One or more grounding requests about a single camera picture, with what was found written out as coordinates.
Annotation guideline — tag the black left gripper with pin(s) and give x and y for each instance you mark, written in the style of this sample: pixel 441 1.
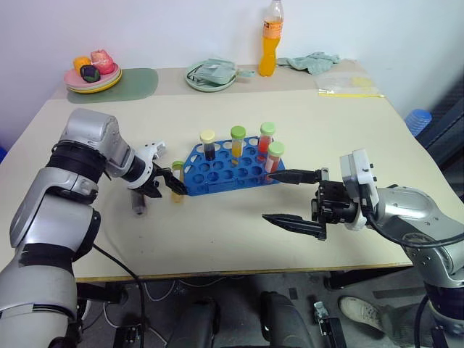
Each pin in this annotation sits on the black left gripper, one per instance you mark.
pixel 152 175

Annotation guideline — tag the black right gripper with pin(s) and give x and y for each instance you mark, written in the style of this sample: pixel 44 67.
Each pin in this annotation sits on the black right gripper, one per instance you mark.
pixel 333 204

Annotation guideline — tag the yellow liquid tube green cap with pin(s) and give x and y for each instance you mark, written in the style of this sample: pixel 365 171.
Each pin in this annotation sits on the yellow liquid tube green cap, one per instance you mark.
pixel 177 167
pixel 238 141

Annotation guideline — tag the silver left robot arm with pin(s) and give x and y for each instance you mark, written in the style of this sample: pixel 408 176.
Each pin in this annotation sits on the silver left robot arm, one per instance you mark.
pixel 54 203

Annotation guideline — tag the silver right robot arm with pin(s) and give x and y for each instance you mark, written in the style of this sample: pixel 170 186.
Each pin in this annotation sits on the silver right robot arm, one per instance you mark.
pixel 427 232

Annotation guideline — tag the dark liquid test tube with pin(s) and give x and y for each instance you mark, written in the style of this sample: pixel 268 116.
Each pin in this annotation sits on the dark liquid test tube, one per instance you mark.
pixel 138 203

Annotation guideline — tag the blue test tube rack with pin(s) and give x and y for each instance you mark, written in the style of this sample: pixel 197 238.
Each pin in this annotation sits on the blue test tube rack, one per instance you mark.
pixel 224 170

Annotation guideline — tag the red liquid tube green cap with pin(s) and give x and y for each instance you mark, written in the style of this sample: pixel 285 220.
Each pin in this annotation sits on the red liquid tube green cap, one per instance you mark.
pixel 274 159
pixel 267 137

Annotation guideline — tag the dark liquid tube cream cap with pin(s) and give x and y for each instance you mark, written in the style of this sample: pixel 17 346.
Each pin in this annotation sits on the dark liquid tube cream cap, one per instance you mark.
pixel 209 146

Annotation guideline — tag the green placemat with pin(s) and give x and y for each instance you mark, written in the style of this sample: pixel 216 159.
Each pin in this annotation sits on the green placemat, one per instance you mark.
pixel 134 83

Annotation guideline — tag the pale green plate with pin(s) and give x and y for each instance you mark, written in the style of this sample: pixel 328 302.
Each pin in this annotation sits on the pale green plate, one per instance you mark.
pixel 81 90
pixel 206 87

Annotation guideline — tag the yellow plate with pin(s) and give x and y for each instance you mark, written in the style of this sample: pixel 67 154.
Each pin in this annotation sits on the yellow plate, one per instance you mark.
pixel 116 78

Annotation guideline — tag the dark rounded shape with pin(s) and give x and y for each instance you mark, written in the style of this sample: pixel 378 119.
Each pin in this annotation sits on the dark rounded shape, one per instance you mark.
pixel 286 319
pixel 197 322

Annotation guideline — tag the clear plastic zip bag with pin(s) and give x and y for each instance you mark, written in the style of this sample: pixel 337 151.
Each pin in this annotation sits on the clear plastic zip bag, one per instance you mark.
pixel 340 85

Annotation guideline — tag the pale green pouch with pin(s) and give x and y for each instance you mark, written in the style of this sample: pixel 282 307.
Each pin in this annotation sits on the pale green pouch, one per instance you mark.
pixel 214 70

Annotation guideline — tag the white shoe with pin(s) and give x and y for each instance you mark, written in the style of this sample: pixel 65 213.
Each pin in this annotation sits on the white shoe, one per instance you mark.
pixel 360 311

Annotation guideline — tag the dark toy ball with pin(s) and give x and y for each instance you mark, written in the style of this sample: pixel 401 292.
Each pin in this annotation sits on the dark toy ball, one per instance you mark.
pixel 90 73

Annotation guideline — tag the green cloth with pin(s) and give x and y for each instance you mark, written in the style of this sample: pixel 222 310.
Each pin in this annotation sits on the green cloth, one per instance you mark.
pixel 313 61

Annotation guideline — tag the pink toy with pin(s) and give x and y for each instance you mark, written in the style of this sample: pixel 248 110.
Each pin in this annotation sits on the pink toy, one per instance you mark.
pixel 100 61

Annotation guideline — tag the pink plate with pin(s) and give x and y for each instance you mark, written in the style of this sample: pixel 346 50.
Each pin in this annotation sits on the pink plate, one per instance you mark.
pixel 72 78

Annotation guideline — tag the blue stacked stools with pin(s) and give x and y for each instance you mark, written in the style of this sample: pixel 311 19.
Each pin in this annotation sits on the blue stacked stools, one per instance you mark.
pixel 418 120

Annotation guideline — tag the orange toy ball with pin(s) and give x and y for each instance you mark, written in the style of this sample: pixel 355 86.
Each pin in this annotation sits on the orange toy ball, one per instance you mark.
pixel 81 62

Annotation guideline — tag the orange drink bottle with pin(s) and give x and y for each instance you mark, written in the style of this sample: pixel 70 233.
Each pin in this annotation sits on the orange drink bottle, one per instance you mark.
pixel 269 50

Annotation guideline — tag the grey trouser leg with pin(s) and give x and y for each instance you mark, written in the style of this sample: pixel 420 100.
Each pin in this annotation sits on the grey trouser leg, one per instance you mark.
pixel 400 320

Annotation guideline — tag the blue object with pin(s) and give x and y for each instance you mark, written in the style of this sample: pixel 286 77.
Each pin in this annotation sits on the blue object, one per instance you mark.
pixel 2 154

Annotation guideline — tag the black chair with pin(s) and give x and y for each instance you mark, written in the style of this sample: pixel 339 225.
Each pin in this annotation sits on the black chair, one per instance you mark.
pixel 447 123

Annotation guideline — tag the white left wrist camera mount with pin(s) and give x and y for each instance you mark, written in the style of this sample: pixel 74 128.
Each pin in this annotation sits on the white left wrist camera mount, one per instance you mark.
pixel 145 152

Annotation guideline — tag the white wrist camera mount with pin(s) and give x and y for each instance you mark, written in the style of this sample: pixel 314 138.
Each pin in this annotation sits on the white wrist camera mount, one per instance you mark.
pixel 359 170
pixel 145 152

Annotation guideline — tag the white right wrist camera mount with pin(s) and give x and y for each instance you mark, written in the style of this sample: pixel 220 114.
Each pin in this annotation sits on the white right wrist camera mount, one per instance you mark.
pixel 359 170

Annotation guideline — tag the black table frame bar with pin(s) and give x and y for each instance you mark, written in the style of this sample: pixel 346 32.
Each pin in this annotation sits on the black table frame bar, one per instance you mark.
pixel 101 291
pixel 362 277

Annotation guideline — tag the metal caster bracket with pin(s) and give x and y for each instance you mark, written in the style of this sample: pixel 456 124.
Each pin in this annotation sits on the metal caster bracket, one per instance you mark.
pixel 324 322

